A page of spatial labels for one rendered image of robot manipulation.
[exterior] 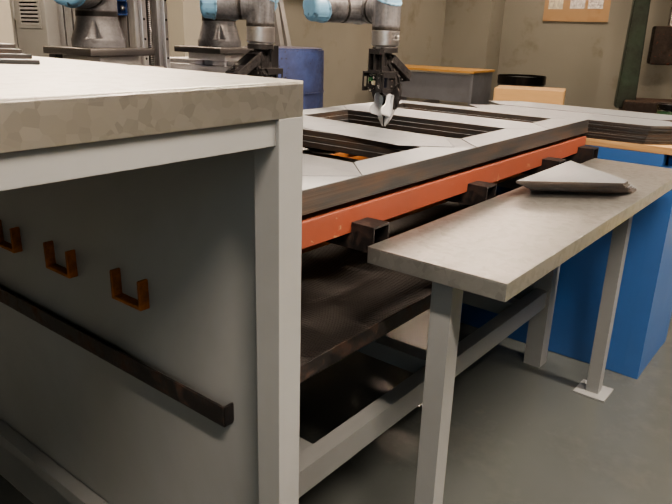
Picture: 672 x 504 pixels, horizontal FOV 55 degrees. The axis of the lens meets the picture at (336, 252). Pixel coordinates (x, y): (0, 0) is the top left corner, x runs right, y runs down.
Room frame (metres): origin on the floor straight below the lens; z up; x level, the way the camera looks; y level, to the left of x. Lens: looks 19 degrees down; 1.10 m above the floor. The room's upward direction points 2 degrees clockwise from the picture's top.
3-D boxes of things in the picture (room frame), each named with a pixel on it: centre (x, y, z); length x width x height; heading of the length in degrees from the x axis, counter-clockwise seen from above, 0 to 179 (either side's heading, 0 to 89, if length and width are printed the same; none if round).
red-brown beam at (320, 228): (1.53, -0.28, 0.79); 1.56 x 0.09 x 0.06; 142
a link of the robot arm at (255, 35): (1.83, 0.22, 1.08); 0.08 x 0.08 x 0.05
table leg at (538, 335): (2.08, -0.72, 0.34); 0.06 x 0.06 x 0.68; 52
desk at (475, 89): (8.58, -1.22, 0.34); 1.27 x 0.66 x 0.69; 56
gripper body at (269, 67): (1.83, 0.21, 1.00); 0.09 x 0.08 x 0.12; 142
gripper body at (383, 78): (1.84, -0.11, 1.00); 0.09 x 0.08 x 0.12; 142
